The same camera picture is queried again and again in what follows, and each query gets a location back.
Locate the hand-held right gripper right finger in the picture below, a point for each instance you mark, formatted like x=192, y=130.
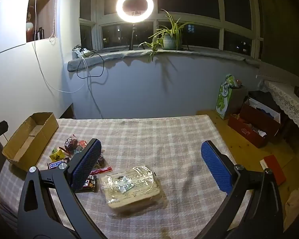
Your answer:
x=216, y=166

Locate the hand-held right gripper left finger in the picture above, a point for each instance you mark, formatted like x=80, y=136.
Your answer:
x=86, y=164

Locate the red stick snack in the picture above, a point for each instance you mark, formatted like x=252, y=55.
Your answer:
x=102, y=170

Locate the dark chocolate bar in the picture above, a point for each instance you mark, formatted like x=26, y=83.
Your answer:
x=91, y=183

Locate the orange snack packet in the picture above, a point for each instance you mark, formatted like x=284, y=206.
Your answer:
x=83, y=143

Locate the dark red round snack bag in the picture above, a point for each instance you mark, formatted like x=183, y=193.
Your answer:
x=70, y=143

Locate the brown chocolate bar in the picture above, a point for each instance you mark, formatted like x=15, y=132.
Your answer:
x=56, y=164

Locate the yellow candy packet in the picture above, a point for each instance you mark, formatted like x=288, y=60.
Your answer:
x=56, y=156

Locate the clear wafer packet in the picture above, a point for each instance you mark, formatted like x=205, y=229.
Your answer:
x=132, y=191

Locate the dark snack packet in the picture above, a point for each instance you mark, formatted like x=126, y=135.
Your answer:
x=101, y=160

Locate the red cardboard box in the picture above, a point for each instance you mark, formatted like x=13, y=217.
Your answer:
x=254, y=127

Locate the red book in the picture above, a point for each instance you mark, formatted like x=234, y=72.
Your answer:
x=274, y=166

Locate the green gift bag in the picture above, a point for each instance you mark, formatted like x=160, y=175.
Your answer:
x=223, y=99

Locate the beige cloth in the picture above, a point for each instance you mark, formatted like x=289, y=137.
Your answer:
x=297, y=199

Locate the white lace tablecloth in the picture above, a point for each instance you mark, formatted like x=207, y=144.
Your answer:
x=286, y=99

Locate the red and white vase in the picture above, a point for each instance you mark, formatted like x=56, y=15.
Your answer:
x=29, y=29

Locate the white power strip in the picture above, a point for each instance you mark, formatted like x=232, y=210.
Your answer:
x=81, y=52

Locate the potted spider plant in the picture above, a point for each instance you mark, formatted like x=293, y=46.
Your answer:
x=169, y=41

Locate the black light stand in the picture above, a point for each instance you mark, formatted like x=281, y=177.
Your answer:
x=132, y=37

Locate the wooden wall shelf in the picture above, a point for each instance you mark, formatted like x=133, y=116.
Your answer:
x=46, y=12

